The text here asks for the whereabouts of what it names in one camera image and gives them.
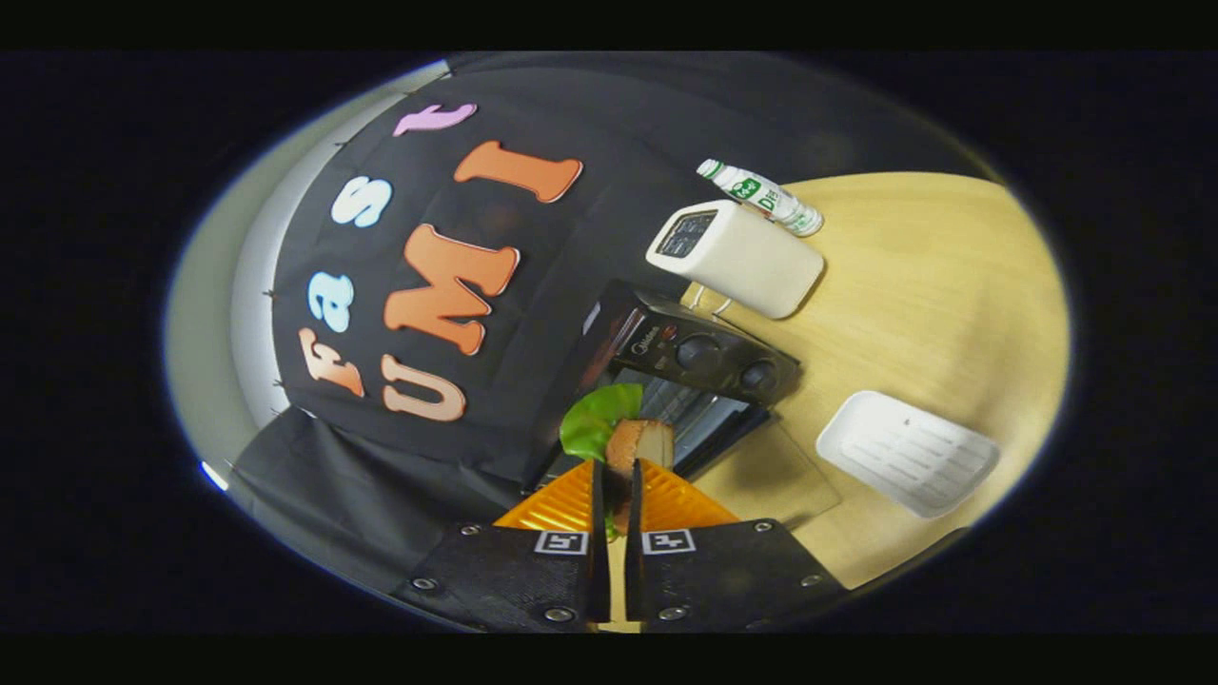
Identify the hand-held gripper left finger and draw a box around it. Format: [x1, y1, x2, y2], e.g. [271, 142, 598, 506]
[395, 460, 610, 634]

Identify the white rectangular plate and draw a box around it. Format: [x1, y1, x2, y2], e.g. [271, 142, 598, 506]
[815, 390, 1001, 519]

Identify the white bread lettuce sandwich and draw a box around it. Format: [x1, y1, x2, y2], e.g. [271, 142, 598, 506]
[560, 383, 677, 538]

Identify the white pop-up toaster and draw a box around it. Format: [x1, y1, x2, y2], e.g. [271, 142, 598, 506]
[646, 200, 825, 320]

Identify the small white green-label bottle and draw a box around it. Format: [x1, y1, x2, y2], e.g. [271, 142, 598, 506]
[697, 159, 825, 238]

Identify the black backdrop cloth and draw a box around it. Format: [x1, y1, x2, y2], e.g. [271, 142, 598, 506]
[228, 52, 1000, 591]

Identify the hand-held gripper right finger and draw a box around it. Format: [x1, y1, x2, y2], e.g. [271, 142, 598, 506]
[625, 459, 848, 634]

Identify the black toaster oven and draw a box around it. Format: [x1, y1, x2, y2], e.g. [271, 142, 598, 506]
[528, 279, 843, 529]

